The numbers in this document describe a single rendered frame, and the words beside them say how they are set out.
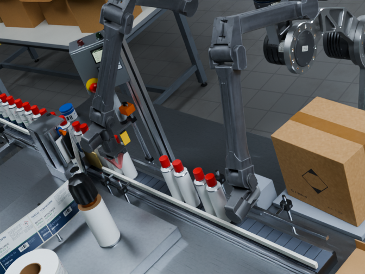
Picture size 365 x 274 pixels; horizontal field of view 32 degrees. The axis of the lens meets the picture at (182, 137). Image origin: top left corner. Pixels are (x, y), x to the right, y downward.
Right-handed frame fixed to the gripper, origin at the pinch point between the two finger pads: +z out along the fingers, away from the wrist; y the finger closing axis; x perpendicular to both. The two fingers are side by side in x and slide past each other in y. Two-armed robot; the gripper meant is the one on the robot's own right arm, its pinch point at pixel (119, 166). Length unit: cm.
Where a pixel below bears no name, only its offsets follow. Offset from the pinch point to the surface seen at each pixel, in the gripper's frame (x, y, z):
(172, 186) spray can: 3.9, 24.2, 4.0
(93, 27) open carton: 104, -158, 18
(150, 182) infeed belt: 7.8, 3.3, 13.2
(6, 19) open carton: 93, -250, 17
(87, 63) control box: 7.8, -5.5, -40.2
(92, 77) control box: 7.5, -5.7, -34.5
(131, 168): 6.6, -4.8, 8.0
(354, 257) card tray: 14, 90, 17
